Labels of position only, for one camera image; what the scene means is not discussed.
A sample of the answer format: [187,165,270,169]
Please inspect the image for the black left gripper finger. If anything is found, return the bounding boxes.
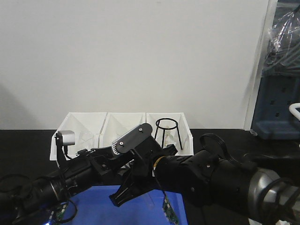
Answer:
[90,146,113,158]

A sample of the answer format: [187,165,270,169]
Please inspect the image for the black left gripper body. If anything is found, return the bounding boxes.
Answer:
[64,150,131,195]

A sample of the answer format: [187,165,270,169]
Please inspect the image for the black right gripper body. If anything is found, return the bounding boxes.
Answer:
[110,137,177,207]

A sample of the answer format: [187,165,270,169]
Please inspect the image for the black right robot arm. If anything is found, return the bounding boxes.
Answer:
[110,133,300,225]

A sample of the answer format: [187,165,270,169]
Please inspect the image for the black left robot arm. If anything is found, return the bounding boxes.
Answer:
[0,147,133,225]

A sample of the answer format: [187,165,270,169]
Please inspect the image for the blue-grey pegboard drying rack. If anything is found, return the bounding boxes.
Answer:
[249,0,300,141]

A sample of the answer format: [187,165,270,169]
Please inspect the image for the glass beakers in left bin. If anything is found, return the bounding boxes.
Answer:
[78,131,94,148]

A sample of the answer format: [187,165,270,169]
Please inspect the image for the left white storage bin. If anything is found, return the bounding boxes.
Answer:
[57,112,107,158]

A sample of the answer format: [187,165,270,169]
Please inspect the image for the white storage bin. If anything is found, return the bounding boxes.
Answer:
[57,112,107,158]
[146,112,194,156]
[98,112,146,148]

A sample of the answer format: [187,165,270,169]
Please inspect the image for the middle white storage bin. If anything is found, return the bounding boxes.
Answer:
[98,112,146,148]

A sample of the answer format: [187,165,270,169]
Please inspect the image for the blue plastic tray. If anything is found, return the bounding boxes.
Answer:
[42,184,189,225]

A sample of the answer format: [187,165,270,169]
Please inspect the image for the glass flask under tripod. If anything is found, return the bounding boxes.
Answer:
[161,129,178,148]

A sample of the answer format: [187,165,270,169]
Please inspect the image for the right white storage bin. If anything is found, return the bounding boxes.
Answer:
[146,112,194,156]

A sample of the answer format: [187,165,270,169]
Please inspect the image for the white laboratory faucet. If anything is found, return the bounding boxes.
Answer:
[289,103,300,121]

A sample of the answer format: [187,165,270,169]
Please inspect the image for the clear plastic bag of pegs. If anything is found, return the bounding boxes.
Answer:
[262,0,300,77]

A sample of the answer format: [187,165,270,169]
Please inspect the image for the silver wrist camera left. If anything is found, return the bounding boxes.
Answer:
[53,130,76,169]

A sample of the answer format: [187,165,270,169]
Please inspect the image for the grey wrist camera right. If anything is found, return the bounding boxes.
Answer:
[112,123,153,156]

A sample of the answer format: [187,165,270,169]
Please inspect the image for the black wire tripod stand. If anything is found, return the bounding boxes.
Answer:
[154,118,183,150]

